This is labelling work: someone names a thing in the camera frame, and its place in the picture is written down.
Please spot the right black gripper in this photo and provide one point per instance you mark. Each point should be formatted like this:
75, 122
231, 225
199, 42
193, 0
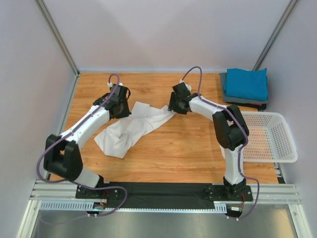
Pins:
173, 100

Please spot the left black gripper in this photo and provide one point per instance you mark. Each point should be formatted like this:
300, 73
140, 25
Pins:
127, 112

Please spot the white t-shirt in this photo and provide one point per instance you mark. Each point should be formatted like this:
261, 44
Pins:
118, 138

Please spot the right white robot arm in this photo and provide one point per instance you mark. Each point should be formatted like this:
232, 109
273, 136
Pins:
230, 128

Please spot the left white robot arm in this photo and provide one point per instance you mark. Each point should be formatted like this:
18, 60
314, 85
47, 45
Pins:
62, 154

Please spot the folded black red t-shirt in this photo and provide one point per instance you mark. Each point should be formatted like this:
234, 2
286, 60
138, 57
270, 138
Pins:
259, 107

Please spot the white plastic basket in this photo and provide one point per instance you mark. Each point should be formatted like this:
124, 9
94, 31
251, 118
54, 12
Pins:
270, 139

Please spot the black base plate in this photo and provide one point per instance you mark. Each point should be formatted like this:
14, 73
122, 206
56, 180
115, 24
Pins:
151, 193

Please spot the aluminium frame rail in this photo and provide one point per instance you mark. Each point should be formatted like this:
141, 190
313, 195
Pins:
269, 193

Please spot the grey slotted cable duct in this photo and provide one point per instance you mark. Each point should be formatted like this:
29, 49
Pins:
128, 207

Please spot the left aluminium corner post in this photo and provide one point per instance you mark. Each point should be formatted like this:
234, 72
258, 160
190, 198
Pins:
56, 34

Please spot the aluminium corner post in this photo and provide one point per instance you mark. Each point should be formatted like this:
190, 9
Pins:
56, 34
276, 32

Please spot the right aluminium corner post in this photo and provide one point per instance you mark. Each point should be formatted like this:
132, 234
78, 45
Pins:
276, 32

